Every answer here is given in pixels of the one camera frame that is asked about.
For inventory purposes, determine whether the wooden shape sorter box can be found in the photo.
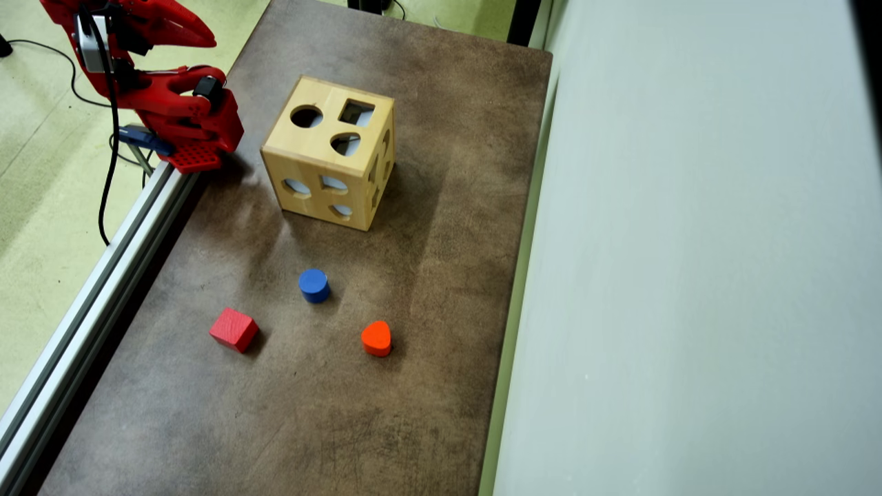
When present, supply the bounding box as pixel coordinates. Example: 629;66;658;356
260;74;397;232

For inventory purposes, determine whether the blue wooden cylinder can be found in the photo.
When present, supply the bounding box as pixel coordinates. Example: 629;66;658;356
298;268;331;304

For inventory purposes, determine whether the thin black cable loop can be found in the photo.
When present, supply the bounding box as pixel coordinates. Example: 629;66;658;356
108;131;151;188

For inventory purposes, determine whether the orange rounded wooden block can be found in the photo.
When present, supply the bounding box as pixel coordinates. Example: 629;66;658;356
360;320;393;358

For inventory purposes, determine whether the thick black camera cable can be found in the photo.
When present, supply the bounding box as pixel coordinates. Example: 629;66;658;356
81;6;122;247

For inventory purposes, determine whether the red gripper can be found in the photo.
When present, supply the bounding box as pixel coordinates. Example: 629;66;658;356
103;0;216;57

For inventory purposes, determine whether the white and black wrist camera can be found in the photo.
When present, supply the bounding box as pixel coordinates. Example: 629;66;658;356
74;12;116;74

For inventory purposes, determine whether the blue clamp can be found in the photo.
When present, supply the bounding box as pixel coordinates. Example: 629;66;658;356
116;124;174;177

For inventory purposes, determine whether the black device on floor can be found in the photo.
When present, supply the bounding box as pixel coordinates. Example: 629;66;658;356
347;0;407;20

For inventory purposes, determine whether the red wooden cube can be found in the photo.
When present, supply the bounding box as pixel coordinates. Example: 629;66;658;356
209;307;260;354

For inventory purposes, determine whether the aluminium profile rail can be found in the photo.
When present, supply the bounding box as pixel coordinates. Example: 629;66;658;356
0;160;201;496

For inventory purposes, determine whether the dark vertical post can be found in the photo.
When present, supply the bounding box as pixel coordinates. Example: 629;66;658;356
506;0;545;48

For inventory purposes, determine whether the long black floor cable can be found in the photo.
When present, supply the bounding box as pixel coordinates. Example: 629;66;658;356
6;39;114;110

